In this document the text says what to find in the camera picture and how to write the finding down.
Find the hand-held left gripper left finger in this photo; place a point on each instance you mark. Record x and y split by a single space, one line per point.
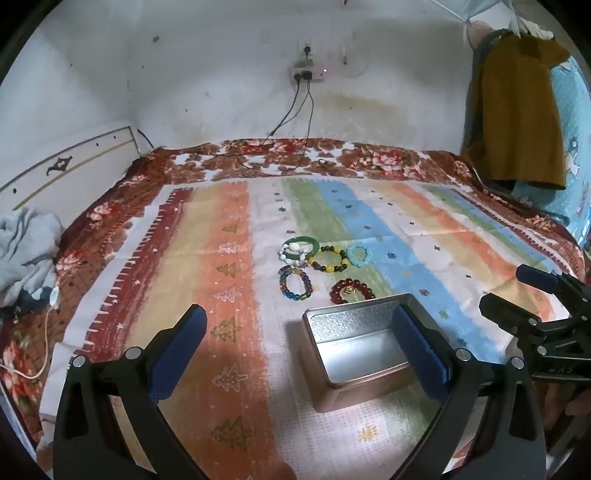
181 353

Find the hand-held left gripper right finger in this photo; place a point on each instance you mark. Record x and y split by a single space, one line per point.
419 353

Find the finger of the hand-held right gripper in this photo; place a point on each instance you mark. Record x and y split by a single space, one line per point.
535 276
503 311

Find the silver metal tin box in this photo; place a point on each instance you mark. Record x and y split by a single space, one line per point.
355 341

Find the green jade bangle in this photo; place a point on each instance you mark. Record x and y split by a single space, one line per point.
302 239

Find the striped pastel mat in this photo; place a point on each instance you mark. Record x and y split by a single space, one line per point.
221 286

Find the blue printed cloth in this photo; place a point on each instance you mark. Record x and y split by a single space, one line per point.
572 138

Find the brown floral blanket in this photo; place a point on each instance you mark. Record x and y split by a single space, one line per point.
92 221

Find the mustard yellow garment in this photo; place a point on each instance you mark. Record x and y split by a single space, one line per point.
512 115

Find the grey crumpled cloth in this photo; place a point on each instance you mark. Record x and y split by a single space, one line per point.
25 249

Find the white headboard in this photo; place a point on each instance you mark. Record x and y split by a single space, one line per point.
69 159

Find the white clothes hanger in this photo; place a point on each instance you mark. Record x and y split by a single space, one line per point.
531 25

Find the clear wall hook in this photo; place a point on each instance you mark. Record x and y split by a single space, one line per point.
351 62

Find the white wall power strip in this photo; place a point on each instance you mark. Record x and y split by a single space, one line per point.
308 73

